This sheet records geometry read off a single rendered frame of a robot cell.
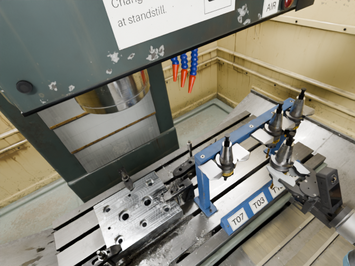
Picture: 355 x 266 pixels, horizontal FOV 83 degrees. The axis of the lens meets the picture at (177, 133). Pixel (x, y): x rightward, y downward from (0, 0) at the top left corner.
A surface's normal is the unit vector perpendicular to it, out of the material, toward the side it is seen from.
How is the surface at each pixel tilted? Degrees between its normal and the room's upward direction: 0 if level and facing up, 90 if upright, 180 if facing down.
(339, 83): 90
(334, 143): 24
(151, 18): 90
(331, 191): 62
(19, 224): 0
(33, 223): 0
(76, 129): 90
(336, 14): 90
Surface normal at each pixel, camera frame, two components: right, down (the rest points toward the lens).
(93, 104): -0.13, 0.69
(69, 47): 0.54, 0.53
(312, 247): -0.03, -0.77
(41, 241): 0.22, -0.84
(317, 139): -0.45, -0.47
